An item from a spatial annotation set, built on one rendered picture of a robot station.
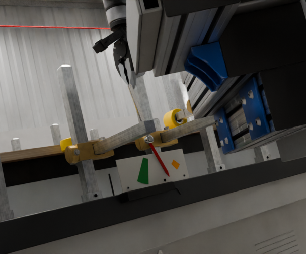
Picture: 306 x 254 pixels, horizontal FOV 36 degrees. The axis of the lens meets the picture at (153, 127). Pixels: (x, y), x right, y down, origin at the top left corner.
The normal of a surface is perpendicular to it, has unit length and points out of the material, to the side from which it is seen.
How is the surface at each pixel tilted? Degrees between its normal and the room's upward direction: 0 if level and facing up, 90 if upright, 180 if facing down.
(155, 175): 90
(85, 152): 90
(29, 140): 90
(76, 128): 90
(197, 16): 180
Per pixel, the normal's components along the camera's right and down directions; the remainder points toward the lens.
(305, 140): -0.97, 0.22
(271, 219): 0.56, -0.25
